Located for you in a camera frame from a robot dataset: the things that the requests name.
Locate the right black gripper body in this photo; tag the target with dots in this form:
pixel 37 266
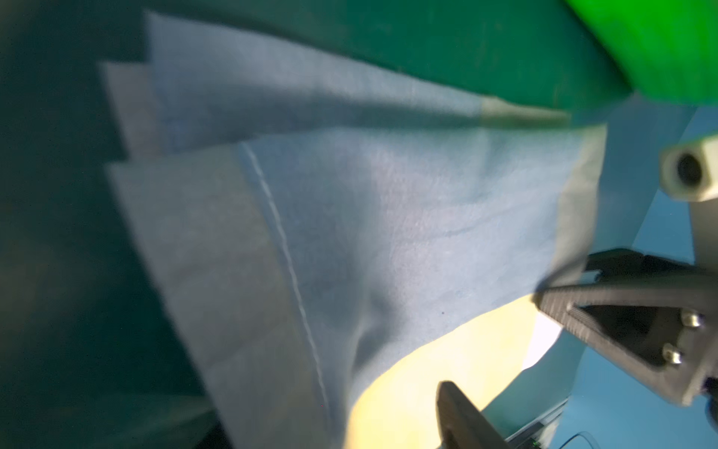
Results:
pixel 652 317

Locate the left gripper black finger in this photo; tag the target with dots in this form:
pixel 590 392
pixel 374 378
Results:
pixel 461 424

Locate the beige grey pillowcase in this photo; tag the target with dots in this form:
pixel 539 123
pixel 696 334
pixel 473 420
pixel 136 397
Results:
pixel 309 220

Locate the green plastic basket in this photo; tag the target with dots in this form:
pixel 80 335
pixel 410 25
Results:
pixel 667 49

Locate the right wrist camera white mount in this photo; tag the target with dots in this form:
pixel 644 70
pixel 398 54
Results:
pixel 689 174

